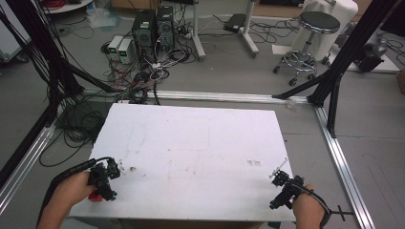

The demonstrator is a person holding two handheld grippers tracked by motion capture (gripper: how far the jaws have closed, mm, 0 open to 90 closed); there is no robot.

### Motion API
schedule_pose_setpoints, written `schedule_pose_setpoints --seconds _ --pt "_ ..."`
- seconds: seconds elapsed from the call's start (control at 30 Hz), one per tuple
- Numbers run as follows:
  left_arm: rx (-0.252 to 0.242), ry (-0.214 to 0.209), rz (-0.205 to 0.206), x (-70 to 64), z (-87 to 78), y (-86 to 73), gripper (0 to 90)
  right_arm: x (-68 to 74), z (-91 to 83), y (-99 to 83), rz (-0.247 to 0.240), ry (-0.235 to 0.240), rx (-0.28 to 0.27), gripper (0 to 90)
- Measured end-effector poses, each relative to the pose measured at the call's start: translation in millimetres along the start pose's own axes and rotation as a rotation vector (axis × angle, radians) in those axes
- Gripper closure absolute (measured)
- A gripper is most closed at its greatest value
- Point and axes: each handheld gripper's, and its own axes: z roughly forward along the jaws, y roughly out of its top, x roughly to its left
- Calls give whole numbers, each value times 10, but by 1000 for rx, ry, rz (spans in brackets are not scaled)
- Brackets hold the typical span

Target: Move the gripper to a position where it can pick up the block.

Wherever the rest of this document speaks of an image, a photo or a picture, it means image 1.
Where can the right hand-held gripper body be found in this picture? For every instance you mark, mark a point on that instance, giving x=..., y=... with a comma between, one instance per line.
x=291, y=191

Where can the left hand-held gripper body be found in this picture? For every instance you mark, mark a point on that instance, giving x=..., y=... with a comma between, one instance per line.
x=97, y=176

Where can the small white plastic stick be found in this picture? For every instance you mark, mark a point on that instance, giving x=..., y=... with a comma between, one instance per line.
x=279, y=168

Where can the person's right hand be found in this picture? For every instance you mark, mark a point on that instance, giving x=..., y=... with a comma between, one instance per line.
x=307, y=203

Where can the person's left hand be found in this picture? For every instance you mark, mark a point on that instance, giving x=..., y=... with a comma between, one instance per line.
x=71, y=189

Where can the small red block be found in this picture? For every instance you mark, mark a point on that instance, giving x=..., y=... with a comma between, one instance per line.
x=95, y=197

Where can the short black upright strut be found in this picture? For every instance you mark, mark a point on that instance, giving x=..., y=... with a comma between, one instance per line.
x=333, y=108

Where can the white power strip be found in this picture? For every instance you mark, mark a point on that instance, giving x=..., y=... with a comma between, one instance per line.
x=156, y=66

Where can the white power supply unit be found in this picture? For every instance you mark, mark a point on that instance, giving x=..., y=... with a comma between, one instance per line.
x=125, y=51
x=114, y=47

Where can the black computer tower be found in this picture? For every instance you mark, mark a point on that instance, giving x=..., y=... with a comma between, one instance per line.
x=165, y=27
x=144, y=30

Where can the black round chrome stool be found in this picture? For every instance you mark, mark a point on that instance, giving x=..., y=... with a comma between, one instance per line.
x=310, y=38

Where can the white metal stand leg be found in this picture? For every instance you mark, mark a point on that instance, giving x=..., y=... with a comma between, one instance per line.
x=197, y=31
x=248, y=31

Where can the clear plastic bag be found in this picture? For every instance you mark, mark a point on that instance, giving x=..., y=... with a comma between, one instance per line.
x=103, y=17

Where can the grey and black machine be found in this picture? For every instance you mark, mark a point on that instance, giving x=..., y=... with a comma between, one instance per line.
x=371, y=54

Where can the white floor board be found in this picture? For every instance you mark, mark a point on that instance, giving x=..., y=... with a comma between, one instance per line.
x=390, y=65

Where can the flat black box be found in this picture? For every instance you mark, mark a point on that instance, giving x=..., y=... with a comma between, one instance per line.
x=235, y=23

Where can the white panel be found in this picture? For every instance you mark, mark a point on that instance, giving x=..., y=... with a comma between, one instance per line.
x=11, y=38

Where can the round white table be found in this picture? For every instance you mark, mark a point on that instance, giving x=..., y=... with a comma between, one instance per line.
x=68, y=7

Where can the aluminium floor rail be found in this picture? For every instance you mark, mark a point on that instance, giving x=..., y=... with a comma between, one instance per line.
x=223, y=96
x=344, y=165
x=22, y=168

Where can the black diagonal frame brace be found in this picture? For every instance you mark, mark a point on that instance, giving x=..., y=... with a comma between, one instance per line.
x=302, y=86

